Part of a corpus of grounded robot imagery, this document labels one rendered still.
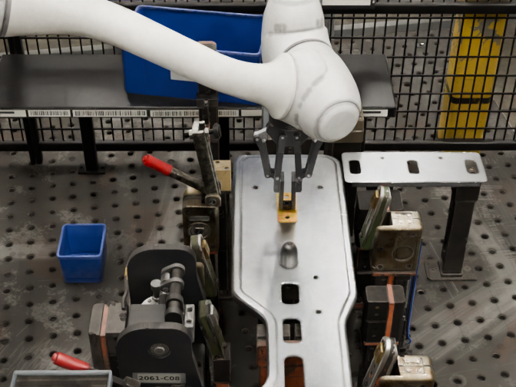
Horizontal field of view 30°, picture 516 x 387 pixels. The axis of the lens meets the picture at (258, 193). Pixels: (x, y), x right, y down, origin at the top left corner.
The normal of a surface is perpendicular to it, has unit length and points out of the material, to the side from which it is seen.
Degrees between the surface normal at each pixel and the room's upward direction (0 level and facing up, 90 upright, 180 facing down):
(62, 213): 0
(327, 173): 0
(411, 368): 0
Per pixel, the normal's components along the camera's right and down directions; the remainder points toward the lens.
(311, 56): 0.15, -0.80
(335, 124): 0.41, 0.63
